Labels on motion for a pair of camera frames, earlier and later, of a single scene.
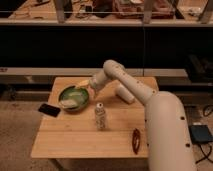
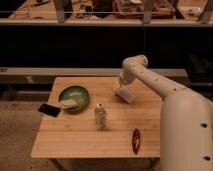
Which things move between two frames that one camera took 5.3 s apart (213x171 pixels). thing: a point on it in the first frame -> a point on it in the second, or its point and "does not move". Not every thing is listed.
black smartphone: x=50 y=110 does not move
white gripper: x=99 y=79 -> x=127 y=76
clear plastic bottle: x=100 y=116 does not move
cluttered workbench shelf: x=105 y=12 does not move
